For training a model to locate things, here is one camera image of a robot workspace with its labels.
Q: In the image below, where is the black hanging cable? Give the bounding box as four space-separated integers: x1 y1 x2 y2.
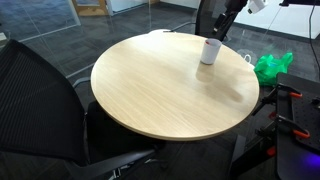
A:
308 0 320 73

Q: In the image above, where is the green plastic bag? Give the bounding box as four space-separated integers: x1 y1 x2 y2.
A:
253 52 294 88

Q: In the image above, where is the black clamp with orange handle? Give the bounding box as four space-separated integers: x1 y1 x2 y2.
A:
254 114 312 158
252 83 304 121

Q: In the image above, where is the light wooden cabinet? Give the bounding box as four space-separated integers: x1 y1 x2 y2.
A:
71 0 111 17

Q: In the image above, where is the white cable on floor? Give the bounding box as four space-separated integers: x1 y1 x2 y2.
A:
237 49 255 64

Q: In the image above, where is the black cart frame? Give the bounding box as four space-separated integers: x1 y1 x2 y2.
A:
229 86 279 180

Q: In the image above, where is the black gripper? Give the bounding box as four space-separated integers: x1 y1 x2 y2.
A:
213 0 250 43

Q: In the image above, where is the white ceramic mug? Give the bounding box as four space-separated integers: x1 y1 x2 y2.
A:
200 37 223 66

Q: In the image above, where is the black perforated mounting platform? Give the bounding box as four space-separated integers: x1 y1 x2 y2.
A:
275 72 320 180

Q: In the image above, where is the black mesh office chair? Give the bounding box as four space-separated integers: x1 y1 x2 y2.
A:
0 38 168 180

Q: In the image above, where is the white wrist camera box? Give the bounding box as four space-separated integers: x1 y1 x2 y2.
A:
247 0 268 15

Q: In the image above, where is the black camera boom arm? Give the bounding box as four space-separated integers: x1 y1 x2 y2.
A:
279 0 320 8

